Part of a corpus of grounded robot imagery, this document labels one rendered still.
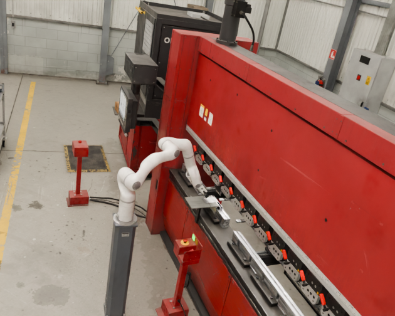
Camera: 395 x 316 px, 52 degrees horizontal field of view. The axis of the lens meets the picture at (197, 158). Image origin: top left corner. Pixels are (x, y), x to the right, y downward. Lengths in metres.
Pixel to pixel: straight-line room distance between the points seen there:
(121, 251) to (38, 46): 7.30
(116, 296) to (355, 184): 2.26
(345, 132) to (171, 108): 2.19
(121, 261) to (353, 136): 2.08
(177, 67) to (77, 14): 6.12
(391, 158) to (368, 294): 0.71
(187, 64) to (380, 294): 2.67
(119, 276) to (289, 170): 1.70
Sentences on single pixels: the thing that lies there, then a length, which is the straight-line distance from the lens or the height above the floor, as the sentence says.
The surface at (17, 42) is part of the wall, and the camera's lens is 10.07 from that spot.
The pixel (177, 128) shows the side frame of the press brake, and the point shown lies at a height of 1.35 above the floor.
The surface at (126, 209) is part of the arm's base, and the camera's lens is 3.16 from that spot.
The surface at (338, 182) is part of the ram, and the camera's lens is 2.37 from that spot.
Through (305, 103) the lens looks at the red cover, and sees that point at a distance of 2.56.
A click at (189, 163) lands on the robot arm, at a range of 3.31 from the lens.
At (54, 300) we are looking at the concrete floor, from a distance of 4.03.
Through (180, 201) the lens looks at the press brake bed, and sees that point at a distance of 4.12.
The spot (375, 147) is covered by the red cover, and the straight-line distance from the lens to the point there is 2.17.
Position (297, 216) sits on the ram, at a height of 1.57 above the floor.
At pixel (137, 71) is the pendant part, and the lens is 4.03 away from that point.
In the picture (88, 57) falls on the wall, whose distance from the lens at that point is 10.09.
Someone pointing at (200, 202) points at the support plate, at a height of 1.00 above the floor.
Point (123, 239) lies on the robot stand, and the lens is 3.30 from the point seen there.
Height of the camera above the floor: 2.88
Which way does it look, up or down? 25 degrees down
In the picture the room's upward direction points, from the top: 11 degrees clockwise
